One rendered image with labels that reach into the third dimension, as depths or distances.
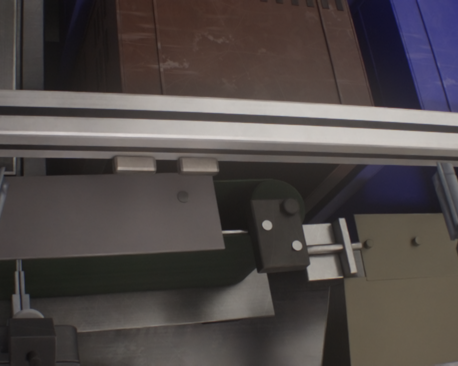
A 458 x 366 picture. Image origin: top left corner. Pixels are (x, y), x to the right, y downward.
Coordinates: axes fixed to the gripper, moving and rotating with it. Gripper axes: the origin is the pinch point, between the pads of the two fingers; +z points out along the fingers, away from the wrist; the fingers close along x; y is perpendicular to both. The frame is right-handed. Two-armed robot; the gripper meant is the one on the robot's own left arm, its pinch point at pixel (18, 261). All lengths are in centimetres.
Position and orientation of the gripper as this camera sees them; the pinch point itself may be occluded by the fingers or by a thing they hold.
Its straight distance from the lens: 61.5
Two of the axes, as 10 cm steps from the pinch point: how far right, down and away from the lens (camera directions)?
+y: 3.1, -4.2, -8.5
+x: -9.4, -0.1, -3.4
